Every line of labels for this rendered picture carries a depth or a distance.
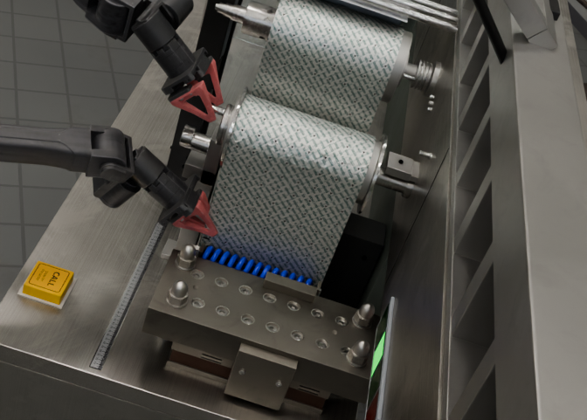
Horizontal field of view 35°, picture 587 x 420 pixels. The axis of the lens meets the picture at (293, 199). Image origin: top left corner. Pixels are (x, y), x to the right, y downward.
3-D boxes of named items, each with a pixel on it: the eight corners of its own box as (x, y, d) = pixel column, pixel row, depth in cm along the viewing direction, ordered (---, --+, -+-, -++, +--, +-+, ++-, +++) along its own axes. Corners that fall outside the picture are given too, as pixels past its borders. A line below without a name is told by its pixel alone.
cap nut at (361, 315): (353, 312, 168) (361, 293, 166) (372, 318, 168) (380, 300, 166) (350, 325, 165) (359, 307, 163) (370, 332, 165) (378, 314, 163)
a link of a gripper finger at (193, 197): (197, 258, 168) (159, 223, 165) (207, 234, 173) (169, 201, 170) (223, 239, 164) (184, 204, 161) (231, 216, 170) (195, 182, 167)
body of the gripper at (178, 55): (167, 99, 158) (139, 64, 155) (182, 71, 166) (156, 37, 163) (196, 81, 155) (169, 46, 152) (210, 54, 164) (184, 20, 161)
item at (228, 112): (213, 149, 165) (226, 113, 168) (224, 154, 166) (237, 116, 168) (216, 134, 158) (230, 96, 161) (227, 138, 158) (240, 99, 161)
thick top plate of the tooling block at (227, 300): (166, 271, 171) (173, 248, 168) (373, 340, 173) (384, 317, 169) (141, 332, 159) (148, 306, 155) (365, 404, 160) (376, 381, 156)
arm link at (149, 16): (121, 29, 155) (144, 17, 152) (141, 7, 160) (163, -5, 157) (148, 61, 158) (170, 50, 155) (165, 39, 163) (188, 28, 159)
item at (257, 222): (197, 248, 173) (221, 169, 162) (319, 288, 173) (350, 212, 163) (197, 250, 172) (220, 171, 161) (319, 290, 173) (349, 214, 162)
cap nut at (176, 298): (169, 290, 159) (174, 271, 157) (189, 297, 160) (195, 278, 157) (162, 304, 156) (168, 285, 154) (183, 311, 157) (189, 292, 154)
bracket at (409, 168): (386, 158, 165) (390, 148, 164) (417, 168, 165) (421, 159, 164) (383, 173, 161) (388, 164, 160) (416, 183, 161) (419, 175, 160)
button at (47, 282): (36, 269, 173) (37, 259, 171) (72, 280, 173) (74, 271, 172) (21, 293, 167) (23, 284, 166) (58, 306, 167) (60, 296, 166)
